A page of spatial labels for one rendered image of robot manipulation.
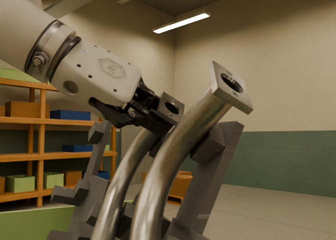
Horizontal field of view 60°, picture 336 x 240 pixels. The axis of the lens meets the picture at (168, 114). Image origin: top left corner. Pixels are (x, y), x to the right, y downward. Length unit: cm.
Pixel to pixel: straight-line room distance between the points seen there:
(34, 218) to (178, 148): 50
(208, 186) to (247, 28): 710
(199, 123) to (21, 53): 24
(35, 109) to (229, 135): 503
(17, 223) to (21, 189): 449
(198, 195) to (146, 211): 5
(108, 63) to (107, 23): 667
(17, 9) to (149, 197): 27
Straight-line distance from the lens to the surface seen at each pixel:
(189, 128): 29
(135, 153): 46
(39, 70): 41
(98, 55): 42
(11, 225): 75
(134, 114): 39
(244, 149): 696
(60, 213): 74
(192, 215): 31
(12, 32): 40
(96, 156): 62
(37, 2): 53
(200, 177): 32
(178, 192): 498
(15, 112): 517
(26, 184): 525
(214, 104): 27
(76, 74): 38
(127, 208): 44
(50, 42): 39
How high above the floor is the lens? 112
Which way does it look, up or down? 5 degrees up
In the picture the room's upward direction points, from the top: straight up
